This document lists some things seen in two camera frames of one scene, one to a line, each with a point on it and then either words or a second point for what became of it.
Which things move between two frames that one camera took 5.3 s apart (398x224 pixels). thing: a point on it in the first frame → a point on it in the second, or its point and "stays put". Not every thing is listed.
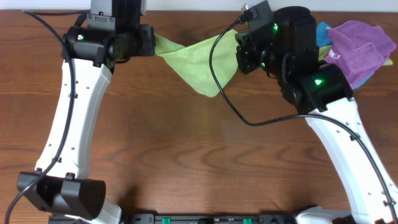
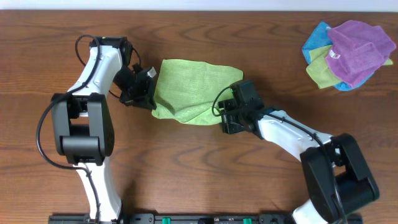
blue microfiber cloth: [324, 38] stays put
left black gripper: [147, 40] → [144, 101]
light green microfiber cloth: [191, 61] → [185, 89]
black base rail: [211, 218] stays put
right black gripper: [245, 55] → [226, 116]
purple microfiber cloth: [358, 49] stays put
